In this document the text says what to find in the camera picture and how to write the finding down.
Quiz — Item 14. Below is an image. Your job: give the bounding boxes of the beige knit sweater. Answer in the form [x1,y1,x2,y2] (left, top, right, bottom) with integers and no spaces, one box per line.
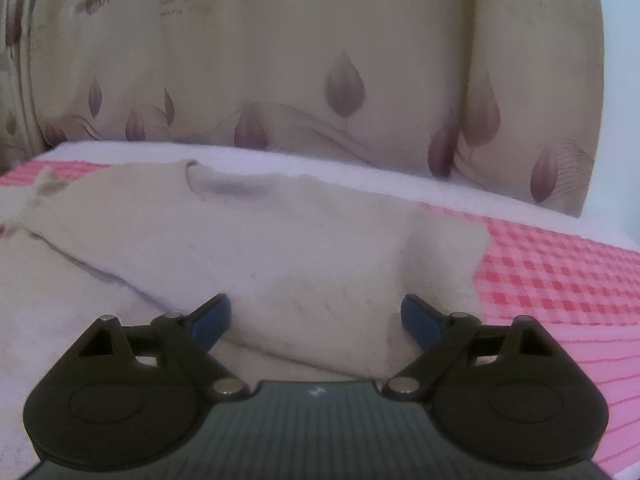
[1,160,489,479]

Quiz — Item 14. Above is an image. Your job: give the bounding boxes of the pink checkered bed sheet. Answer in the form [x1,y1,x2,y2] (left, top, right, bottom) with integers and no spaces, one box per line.
[1,142,639,479]

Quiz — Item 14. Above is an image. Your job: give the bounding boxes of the beige leaf print curtain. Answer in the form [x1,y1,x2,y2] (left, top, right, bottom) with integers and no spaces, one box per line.
[1,0,604,217]

